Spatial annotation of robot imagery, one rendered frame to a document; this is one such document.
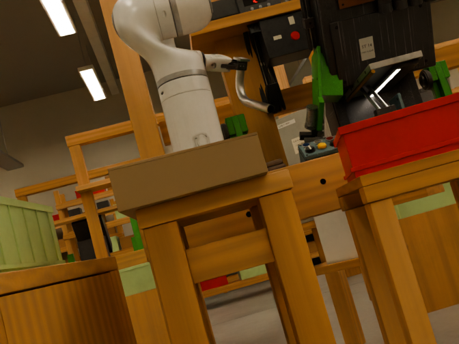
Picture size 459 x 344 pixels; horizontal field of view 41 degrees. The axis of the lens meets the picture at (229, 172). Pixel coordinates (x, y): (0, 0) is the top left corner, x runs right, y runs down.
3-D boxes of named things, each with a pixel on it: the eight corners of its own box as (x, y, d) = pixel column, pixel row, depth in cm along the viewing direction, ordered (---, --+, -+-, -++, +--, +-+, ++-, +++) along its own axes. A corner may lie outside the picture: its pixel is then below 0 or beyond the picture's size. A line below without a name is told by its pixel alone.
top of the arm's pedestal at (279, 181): (294, 187, 122) (288, 168, 123) (139, 229, 120) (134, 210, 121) (277, 201, 154) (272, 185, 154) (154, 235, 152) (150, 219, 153)
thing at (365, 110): (436, 138, 208) (406, 46, 212) (351, 161, 206) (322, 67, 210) (418, 147, 226) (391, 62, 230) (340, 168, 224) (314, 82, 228)
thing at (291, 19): (314, 46, 221) (302, 9, 223) (269, 58, 220) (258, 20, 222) (309, 57, 234) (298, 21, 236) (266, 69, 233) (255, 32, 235)
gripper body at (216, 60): (204, 54, 204) (233, 55, 209) (192, 49, 213) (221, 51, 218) (202, 76, 206) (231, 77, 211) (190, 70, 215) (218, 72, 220)
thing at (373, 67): (424, 59, 176) (421, 50, 176) (371, 74, 175) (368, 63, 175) (386, 94, 214) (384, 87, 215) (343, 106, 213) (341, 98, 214)
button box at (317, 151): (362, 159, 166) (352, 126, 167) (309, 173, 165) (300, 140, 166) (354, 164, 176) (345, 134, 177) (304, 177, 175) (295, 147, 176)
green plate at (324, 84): (344, 109, 191) (342, 45, 194) (318, 109, 191) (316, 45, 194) (337, 117, 202) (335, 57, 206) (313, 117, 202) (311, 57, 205)
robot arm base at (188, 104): (249, 142, 131) (228, 63, 133) (163, 162, 128) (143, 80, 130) (235, 159, 150) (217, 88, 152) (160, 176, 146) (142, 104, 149)
